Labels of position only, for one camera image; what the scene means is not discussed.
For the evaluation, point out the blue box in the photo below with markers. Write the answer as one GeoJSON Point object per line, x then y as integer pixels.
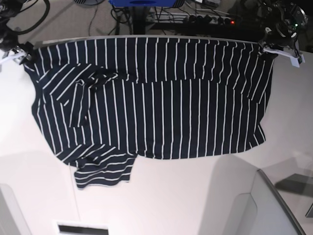
{"type": "Point", "coordinates": [134, 3]}

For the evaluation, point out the grey monitor edge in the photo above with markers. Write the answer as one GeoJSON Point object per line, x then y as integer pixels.
{"type": "Point", "coordinates": [283, 205]}

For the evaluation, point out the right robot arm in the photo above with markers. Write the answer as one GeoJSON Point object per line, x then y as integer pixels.
{"type": "Point", "coordinates": [8, 10]}

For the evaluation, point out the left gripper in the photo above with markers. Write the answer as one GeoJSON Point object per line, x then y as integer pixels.
{"type": "Point", "coordinates": [280, 39]}

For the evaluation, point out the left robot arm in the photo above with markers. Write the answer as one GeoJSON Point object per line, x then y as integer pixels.
{"type": "Point", "coordinates": [283, 21]}

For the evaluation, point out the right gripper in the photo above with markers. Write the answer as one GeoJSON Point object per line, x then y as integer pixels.
{"type": "Point", "coordinates": [14, 51]}

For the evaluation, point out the navy white striped t-shirt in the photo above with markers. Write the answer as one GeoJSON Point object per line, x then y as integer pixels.
{"type": "Point", "coordinates": [101, 103]}

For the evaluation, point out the power strip with red light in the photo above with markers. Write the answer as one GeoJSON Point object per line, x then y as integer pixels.
{"type": "Point", "coordinates": [210, 19]}

